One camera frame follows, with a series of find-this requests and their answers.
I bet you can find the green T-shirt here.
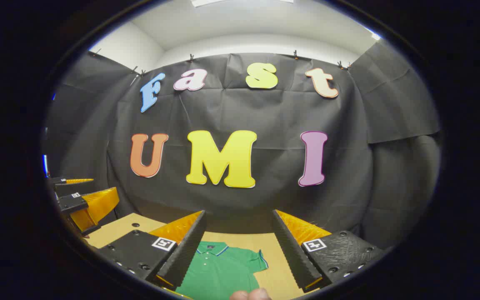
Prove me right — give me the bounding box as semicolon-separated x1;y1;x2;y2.
175;241;269;300

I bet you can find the ceiling light panel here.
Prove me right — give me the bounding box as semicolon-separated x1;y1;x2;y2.
191;0;295;8

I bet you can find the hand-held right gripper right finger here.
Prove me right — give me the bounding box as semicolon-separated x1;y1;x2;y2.
272;209;387;293

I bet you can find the black backdrop cloth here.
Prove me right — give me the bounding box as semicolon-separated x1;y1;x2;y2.
42;40;443;250

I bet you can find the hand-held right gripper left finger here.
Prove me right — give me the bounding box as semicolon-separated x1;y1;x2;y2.
97;210;207;291

